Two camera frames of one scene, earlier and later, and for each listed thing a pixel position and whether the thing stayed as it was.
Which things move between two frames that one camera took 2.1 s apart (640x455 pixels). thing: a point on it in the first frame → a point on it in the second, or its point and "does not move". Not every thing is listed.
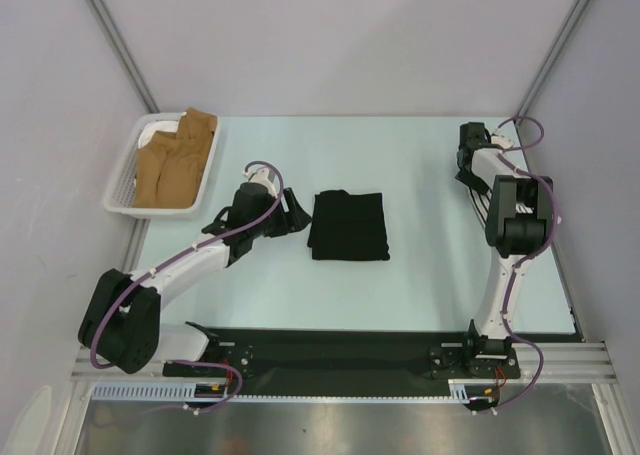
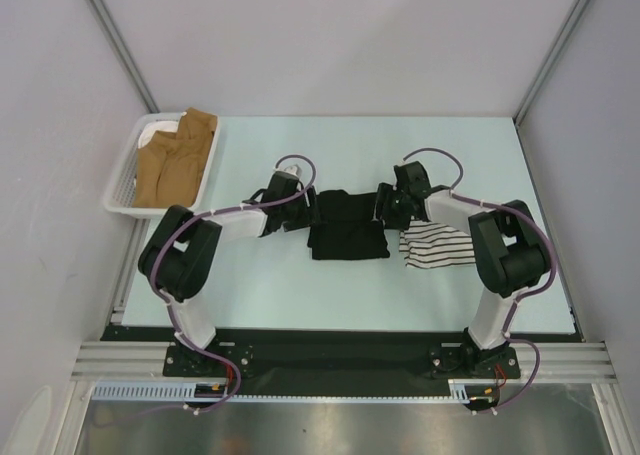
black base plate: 361,355 does not move
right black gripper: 477,185 → 385,192
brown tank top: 170,165 does not move
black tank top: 348,226 does not move
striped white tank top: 483,204 → 426,245
